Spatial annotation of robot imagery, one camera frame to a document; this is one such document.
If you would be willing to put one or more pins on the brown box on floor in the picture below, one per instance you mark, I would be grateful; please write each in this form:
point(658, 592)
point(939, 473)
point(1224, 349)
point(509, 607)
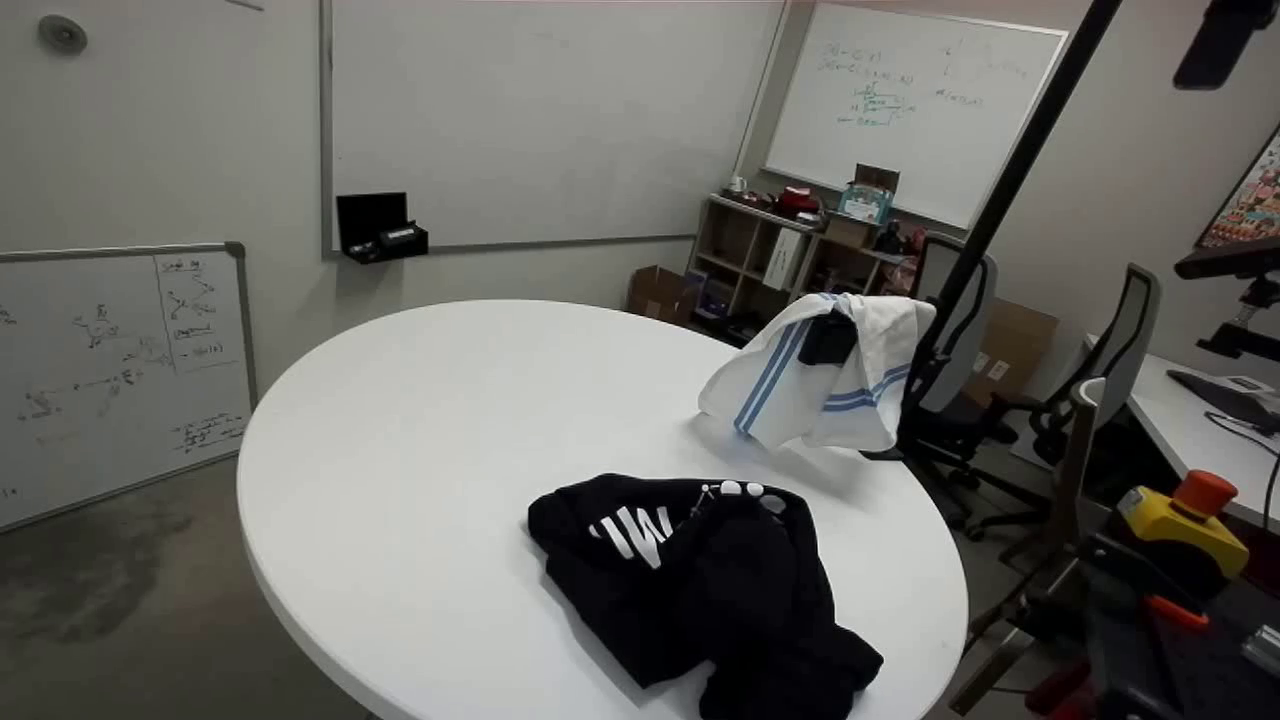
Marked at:
point(661, 294)

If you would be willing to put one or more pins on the low whiteboard with sketches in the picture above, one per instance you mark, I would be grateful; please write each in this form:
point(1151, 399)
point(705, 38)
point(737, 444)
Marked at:
point(119, 364)

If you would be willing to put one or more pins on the computer monitor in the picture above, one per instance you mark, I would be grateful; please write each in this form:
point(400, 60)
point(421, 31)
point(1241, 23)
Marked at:
point(1245, 231)

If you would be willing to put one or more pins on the grey office chair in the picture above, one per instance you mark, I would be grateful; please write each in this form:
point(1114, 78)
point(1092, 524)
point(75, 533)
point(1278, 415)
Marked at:
point(935, 435)

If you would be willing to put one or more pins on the white blue-striped tea towel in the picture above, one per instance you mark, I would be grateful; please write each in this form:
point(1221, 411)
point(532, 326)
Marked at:
point(827, 375)

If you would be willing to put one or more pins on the wall whiteboard with green writing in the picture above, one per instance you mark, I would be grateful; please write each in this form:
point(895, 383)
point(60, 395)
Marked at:
point(929, 97)

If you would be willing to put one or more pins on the cardboard box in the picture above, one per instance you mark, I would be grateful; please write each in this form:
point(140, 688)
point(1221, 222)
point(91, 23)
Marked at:
point(1009, 352)

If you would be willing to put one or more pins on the yellow red emergency stop button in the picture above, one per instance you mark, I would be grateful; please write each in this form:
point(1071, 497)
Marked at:
point(1188, 513)

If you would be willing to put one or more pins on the black marker tray box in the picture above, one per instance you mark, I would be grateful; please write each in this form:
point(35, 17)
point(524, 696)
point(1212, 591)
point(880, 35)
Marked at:
point(376, 226)

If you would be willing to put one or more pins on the black mesh office chair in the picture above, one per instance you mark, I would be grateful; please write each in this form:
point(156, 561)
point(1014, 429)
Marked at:
point(1083, 404)

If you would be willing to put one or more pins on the black camera on pole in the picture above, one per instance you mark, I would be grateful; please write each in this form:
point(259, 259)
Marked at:
point(1221, 43)

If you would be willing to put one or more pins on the large blank wall whiteboard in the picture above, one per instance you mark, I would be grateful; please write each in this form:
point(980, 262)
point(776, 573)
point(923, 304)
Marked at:
point(541, 120)

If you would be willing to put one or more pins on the white side desk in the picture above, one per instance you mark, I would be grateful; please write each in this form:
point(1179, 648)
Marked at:
point(1188, 436)

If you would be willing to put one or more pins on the black garment with white print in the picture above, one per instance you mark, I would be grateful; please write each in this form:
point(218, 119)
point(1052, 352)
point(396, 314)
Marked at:
point(725, 573)

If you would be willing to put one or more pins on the wooden cubby shelf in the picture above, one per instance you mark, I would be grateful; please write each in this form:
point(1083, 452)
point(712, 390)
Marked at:
point(755, 262)

